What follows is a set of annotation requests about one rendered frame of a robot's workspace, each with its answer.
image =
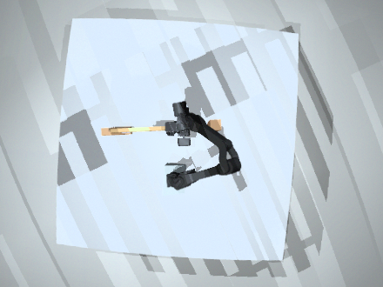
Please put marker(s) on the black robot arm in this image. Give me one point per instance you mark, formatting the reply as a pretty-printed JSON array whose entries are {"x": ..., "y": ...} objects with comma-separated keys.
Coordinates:
[{"x": 190, "y": 121}]

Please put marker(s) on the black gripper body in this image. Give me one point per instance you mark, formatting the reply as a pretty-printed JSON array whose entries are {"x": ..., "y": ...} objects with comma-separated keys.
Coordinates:
[{"x": 184, "y": 141}]

